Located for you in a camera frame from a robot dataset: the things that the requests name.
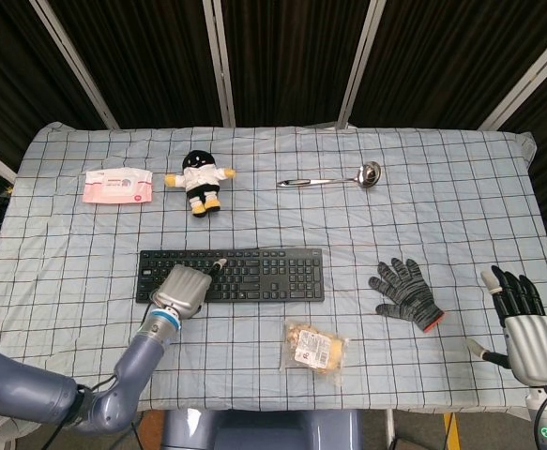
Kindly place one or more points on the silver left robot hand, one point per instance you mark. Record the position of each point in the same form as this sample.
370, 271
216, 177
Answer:
184, 290

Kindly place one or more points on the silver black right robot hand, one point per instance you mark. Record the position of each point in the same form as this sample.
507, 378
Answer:
533, 342

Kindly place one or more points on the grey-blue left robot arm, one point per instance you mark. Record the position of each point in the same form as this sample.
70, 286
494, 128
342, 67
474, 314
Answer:
132, 361

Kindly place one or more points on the black computer keyboard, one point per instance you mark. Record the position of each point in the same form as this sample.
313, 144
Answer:
273, 276

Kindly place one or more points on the black white plush doll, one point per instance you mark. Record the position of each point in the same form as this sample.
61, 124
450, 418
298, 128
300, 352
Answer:
200, 180

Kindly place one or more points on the blue checked tablecloth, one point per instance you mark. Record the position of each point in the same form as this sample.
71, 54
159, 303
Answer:
273, 220

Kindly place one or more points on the yellow floor tape strip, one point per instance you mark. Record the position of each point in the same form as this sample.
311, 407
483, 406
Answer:
452, 431

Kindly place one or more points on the pink wet wipes pack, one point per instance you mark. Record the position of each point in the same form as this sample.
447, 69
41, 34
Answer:
116, 187

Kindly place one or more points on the grey striped work glove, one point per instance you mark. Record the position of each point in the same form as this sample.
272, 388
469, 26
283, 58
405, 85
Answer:
406, 290

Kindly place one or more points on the bagged bread with label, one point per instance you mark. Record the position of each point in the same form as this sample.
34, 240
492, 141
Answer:
315, 351

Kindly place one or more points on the grey-blue robot torso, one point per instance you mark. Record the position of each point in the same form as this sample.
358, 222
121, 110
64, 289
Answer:
261, 431

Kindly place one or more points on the stainless steel ladle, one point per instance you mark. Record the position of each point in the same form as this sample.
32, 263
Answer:
370, 173

